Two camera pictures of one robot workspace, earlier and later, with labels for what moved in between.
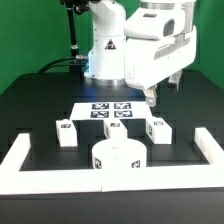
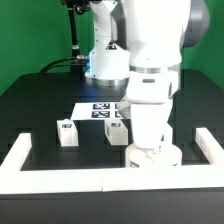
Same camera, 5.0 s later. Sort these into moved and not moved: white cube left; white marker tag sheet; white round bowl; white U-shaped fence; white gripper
Moved: white round bowl; white gripper
Not moved: white cube left; white U-shaped fence; white marker tag sheet
